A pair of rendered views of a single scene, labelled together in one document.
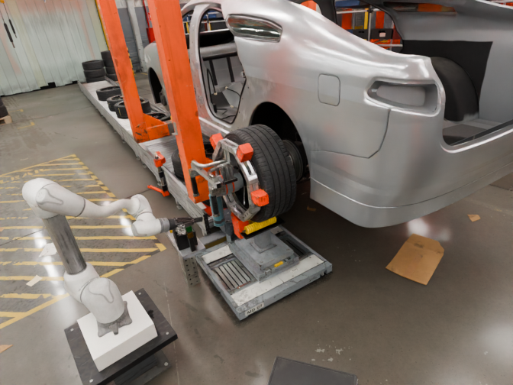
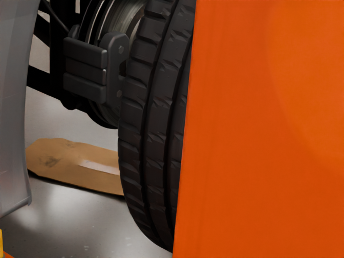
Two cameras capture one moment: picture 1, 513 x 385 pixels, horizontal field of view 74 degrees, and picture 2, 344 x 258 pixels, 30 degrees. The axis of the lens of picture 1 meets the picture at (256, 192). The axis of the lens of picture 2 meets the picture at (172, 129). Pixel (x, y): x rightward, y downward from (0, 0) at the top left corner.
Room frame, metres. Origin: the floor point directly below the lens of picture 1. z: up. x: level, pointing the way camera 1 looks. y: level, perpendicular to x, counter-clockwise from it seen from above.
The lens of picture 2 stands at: (2.80, 0.77, 1.25)
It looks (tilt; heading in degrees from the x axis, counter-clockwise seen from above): 27 degrees down; 243
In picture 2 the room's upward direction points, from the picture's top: 5 degrees clockwise
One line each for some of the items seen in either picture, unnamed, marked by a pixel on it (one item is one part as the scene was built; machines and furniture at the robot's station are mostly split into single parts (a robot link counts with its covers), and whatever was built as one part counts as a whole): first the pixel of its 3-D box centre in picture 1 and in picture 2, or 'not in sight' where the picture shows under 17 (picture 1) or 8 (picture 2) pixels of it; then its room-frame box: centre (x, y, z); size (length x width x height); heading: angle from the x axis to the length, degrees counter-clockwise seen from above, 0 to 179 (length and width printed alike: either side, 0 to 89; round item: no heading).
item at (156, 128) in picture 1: (164, 121); not in sight; (4.37, 1.10, 0.69); 0.52 x 0.17 x 0.35; 118
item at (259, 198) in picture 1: (259, 198); not in sight; (1.82, -0.02, 0.85); 0.09 x 0.08 x 0.07; 28
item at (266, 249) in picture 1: (262, 234); not in sight; (2.17, -0.01, 0.32); 0.40 x 0.30 x 0.28; 28
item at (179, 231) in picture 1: (183, 233); not in sight; (2.02, 0.54, 0.51); 0.20 x 0.14 x 0.13; 21
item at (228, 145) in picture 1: (234, 180); not in sight; (2.09, 0.14, 0.85); 0.54 x 0.07 x 0.54; 28
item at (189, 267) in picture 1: (188, 260); not in sight; (2.08, 0.58, 0.21); 0.10 x 0.10 x 0.42; 28
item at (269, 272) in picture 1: (262, 252); not in sight; (2.19, 0.00, 0.13); 0.50 x 0.36 x 0.10; 28
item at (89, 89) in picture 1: (111, 99); not in sight; (8.81, 3.40, 0.20); 6.82 x 0.86 x 0.39; 28
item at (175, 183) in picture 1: (165, 173); not in sight; (3.64, 1.04, 0.28); 2.47 x 0.09 x 0.22; 28
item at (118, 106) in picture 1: (133, 108); not in sight; (6.73, 2.24, 0.39); 0.66 x 0.66 x 0.24
